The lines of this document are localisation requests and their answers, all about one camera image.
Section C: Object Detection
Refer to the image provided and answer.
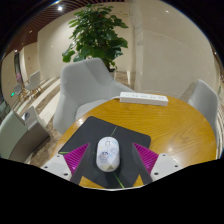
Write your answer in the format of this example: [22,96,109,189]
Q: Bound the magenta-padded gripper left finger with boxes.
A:
[40,142,92,186]

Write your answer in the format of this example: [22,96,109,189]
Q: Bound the white chair with wooden legs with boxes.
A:
[24,69,43,98]
[13,83,25,102]

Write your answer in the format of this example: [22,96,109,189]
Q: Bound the white power strip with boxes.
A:
[109,91,170,108]

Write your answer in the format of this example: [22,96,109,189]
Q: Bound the white printed computer mouse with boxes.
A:
[95,136,121,173]

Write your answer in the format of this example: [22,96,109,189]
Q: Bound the dark grey mouse pad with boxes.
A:
[58,115,152,190]

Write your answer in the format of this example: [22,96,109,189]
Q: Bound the large green potted plant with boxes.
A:
[61,3,130,73]

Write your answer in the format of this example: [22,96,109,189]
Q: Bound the grey upholstered armchair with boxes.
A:
[0,105,51,164]

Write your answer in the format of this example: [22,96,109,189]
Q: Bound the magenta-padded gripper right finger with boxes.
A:
[131,142,184,186]

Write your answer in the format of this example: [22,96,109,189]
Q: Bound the light grey shell chair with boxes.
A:
[186,78,221,142]
[52,57,136,136]

